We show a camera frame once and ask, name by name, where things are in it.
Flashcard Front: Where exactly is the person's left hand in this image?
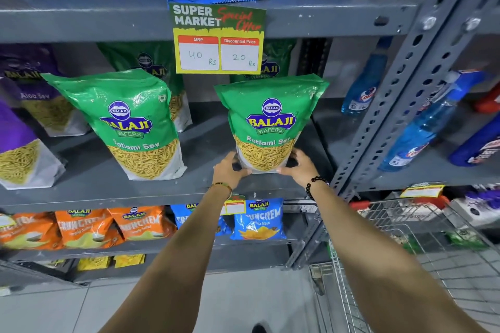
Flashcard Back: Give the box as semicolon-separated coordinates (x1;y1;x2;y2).
212;151;253;191

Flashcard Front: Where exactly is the person's right hand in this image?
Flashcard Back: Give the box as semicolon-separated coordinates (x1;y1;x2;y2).
277;148;321;188

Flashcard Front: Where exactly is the green snack packet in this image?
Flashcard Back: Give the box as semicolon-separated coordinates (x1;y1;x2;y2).
97;42;193;133
229;39;298;84
41;68;188;181
214;73;330;174

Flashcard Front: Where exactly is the person's right forearm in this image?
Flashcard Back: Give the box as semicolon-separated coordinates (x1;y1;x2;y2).
307;181;490;333

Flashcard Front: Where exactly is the person's left forearm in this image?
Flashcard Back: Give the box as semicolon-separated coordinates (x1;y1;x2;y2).
98;185;233;333

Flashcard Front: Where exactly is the gold bangle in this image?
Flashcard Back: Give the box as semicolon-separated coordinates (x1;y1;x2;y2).
209;182;234;200

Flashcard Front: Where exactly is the small yellow price label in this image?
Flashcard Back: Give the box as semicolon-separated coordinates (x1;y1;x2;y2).
400;183;446;199
220;195;247;216

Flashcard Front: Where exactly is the small blue snack packet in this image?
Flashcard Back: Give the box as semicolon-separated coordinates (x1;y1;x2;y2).
170;203;233;237
229;198;288;241

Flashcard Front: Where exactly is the orange snack packet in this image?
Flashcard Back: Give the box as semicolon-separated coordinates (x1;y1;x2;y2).
0;211;64;251
107;206;177;242
54;208;125;249

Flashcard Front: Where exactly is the blue spray cleaner bottle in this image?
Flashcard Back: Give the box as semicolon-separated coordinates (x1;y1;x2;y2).
378;69;488;172
341;36;393;116

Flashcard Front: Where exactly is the green and yellow price sign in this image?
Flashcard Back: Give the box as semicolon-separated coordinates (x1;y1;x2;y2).
168;2;267;75

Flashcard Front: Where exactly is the grey metal shelf rack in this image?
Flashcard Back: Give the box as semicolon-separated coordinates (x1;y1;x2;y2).
332;0;500;198
0;0;430;286

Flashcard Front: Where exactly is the dark blue bottle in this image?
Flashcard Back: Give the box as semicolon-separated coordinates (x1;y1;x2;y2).
448;113;500;168

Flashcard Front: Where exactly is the white and purple bottle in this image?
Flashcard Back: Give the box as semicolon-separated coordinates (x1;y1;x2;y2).
449;188;500;229

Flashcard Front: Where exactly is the red bottle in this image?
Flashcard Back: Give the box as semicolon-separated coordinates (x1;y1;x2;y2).
472;82;500;115

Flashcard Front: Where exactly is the purple snack packet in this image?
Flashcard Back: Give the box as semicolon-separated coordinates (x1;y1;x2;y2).
0;43;91;138
0;99;66;190

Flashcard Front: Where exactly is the black bead bracelet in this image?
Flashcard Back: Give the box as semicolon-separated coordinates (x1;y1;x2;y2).
305;175;329;201

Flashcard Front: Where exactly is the metal wire shopping cart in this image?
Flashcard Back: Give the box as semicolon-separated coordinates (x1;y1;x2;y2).
308;196;500;333

